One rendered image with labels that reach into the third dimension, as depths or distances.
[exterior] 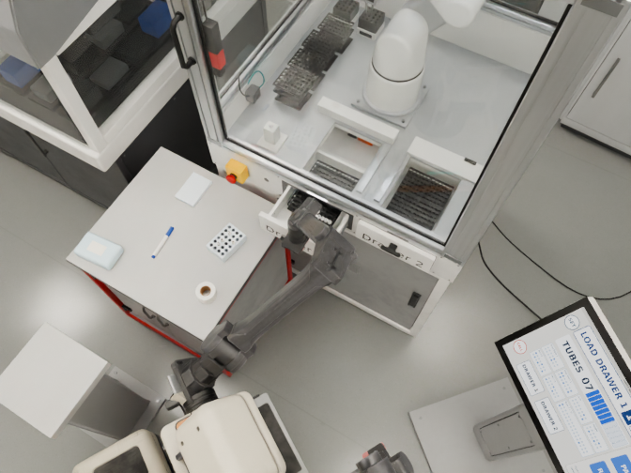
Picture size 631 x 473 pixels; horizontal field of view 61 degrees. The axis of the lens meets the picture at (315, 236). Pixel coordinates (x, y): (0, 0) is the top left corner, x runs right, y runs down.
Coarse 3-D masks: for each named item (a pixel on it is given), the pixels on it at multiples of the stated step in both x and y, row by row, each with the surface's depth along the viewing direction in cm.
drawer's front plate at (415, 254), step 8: (360, 224) 186; (368, 224) 185; (360, 232) 190; (368, 232) 187; (376, 232) 184; (384, 232) 184; (368, 240) 192; (376, 240) 189; (384, 240) 186; (392, 240) 183; (400, 240) 183; (400, 248) 184; (408, 248) 182; (416, 248) 181; (408, 256) 186; (416, 256) 183; (424, 256) 180; (432, 256) 180; (424, 264) 185; (432, 264) 182
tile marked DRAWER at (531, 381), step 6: (528, 360) 156; (516, 366) 158; (522, 366) 157; (528, 366) 156; (522, 372) 157; (528, 372) 156; (534, 372) 154; (522, 378) 157; (528, 378) 156; (534, 378) 154; (528, 384) 155; (534, 384) 154; (540, 384) 153; (528, 390) 155; (534, 390) 154; (540, 390) 153
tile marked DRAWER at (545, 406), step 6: (534, 402) 154; (540, 402) 153; (546, 402) 151; (540, 408) 152; (546, 408) 151; (552, 408) 150; (540, 414) 152; (546, 414) 151; (552, 414) 150; (546, 420) 151; (552, 420) 150; (558, 420) 149; (546, 426) 151; (552, 426) 150; (558, 426) 149; (552, 432) 150; (558, 432) 148
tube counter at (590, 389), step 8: (584, 376) 144; (592, 376) 143; (584, 384) 144; (592, 384) 143; (584, 392) 144; (592, 392) 143; (600, 392) 141; (592, 400) 143; (600, 400) 141; (592, 408) 143; (600, 408) 141; (608, 408) 140; (600, 416) 141; (608, 416) 140; (600, 424) 141; (608, 424) 139; (616, 424) 138; (608, 432) 139; (616, 432) 138; (608, 440) 139; (616, 440) 138; (624, 440) 137; (616, 448) 138
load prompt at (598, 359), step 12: (576, 336) 147; (588, 336) 145; (588, 348) 144; (600, 348) 142; (588, 360) 144; (600, 360) 142; (600, 372) 142; (612, 372) 140; (612, 384) 139; (612, 396) 139; (624, 396) 137; (624, 408) 137; (624, 420) 137
